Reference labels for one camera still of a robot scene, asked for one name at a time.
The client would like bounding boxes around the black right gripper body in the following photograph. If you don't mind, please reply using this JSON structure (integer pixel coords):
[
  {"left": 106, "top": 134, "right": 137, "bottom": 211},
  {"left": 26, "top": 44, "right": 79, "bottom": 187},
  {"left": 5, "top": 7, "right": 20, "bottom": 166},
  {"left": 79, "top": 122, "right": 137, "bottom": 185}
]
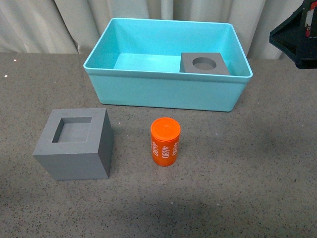
[{"left": 269, "top": 0, "right": 317, "bottom": 69}]

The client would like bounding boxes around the gray block with round hole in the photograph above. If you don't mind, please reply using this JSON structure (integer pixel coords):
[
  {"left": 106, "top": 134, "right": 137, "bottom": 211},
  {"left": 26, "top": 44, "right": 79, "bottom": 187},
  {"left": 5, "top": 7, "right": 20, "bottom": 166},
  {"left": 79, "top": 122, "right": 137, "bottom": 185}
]
[{"left": 179, "top": 52, "right": 230, "bottom": 75}]

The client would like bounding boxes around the orange cylinder with white numbers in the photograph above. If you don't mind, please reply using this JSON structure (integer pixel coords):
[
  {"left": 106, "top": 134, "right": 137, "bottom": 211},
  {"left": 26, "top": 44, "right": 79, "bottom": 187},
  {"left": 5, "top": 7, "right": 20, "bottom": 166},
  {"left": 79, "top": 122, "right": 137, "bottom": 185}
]
[{"left": 151, "top": 117, "right": 181, "bottom": 167}]

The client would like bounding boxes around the gray block with square hole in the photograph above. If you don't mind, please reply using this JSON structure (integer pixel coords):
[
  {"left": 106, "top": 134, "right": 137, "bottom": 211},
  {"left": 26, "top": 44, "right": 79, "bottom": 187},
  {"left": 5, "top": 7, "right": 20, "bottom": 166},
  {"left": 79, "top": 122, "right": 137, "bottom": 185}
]
[{"left": 33, "top": 108, "right": 114, "bottom": 180}]

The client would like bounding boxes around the blue plastic box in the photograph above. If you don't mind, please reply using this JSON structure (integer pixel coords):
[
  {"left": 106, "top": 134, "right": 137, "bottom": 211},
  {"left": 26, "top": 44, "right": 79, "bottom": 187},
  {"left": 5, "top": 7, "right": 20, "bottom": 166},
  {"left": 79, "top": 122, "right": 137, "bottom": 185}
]
[{"left": 84, "top": 18, "right": 253, "bottom": 112}]

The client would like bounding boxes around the white curtain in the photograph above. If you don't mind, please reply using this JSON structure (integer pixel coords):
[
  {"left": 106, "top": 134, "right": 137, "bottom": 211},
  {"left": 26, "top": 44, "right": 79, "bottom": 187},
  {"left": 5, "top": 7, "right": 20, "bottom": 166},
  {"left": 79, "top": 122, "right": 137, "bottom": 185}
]
[{"left": 0, "top": 0, "right": 301, "bottom": 59}]

